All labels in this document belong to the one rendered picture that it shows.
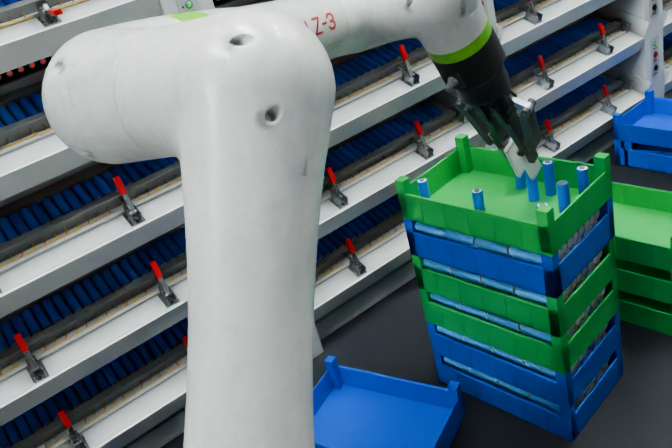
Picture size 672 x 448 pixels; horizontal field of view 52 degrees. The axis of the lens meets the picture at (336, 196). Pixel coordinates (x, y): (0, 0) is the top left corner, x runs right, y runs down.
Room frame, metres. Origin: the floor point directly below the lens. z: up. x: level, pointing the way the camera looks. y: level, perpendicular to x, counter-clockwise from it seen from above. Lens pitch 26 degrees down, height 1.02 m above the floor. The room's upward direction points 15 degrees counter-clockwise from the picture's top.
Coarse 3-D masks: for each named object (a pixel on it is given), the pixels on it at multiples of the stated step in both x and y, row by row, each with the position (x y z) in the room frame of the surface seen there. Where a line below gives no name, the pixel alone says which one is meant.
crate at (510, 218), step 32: (448, 160) 1.17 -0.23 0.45; (480, 160) 1.17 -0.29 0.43; (544, 160) 1.06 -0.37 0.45; (608, 160) 0.97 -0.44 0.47; (416, 192) 1.11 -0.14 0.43; (448, 192) 1.13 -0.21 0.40; (512, 192) 1.06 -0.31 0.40; (544, 192) 1.04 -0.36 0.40; (576, 192) 1.01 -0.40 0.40; (608, 192) 0.97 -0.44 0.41; (448, 224) 1.00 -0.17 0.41; (480, 224) 0.95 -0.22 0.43; (512, 224) 0.90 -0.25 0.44; (544, 224) 0.85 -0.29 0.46; (576, 224) 0.90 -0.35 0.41
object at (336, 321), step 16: (400, 272) 1.45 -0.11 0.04; (368, 288) 1.41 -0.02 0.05; (384, 288) 1.42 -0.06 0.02; (352, 304) 1.37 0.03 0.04; (368, 304) 1.40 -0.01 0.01; (320, 320) 1.33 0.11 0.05; (336, 320) 1.35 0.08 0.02; (320, 336) 1.32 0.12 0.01; (176, 416) 1.14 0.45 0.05; (160, 432) 1.12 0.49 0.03; (176, 432) 1.13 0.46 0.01
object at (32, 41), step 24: (96, 0) 1.22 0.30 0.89; (120, 0) 1.21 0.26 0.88; (144, 0) 1.22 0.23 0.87; (24, 24) 1.16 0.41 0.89; (72, 24) 1.16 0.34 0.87; (96, 24) 1.18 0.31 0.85; (0, 48) 1.10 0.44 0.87; (24, 48) 1.12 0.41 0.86; (48, 48) 1.14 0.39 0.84; (0, 72) 1.10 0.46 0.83
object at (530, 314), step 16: (416, 256) 1.08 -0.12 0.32; (608, 256) 0.96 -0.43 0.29; (416, 272) 1.08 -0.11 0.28; (432, 272) 1.05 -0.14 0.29; (592, 272) 0.92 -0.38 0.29; (608, 272) 0.95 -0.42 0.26; (432, 288) 1.06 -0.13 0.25; (448, 288) 1.02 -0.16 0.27; (464, 288) 0.99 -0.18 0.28; (480, 288) 0.96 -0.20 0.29; (592, 288) 0.92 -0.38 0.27; (480, 304) 0.97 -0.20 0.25; (496, 304) 0.94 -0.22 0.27; (512, 304) 0.92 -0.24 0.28; (528, 304) 0.89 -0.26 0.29; (560, 304) 0.86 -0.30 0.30; (576, 304) 0.88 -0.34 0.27; (512, 320) 0.92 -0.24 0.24; (528, 320) 0.90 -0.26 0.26; (544, 320) 0.87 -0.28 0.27; (560, 320) 0.85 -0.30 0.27; (560, 336) 0.85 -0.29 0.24
